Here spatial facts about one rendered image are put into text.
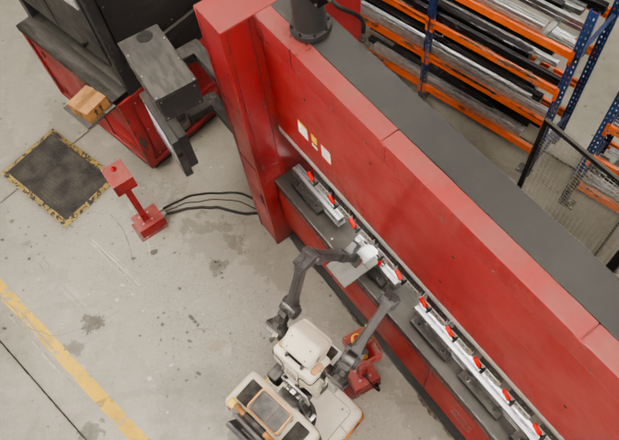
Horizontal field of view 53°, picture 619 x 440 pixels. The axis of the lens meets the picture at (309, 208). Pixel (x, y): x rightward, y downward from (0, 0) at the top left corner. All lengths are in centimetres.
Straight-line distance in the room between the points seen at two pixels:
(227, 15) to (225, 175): 242
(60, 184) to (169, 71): 253
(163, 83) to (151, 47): 28
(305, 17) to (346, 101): 43
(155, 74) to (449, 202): 177
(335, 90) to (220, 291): 250
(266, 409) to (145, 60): 202
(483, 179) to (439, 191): 18
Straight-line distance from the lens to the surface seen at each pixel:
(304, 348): 322
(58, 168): 588
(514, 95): 485
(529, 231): 247
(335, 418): 423
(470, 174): 255
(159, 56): 357
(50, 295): 533
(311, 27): 293
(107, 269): 523
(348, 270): 374
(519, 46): 466
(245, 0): 322
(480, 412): 369
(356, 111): 270
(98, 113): 470
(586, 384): 261
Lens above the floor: 444
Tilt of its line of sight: 61 degrees down
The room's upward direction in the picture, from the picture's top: 9 degrees counter-clockwise
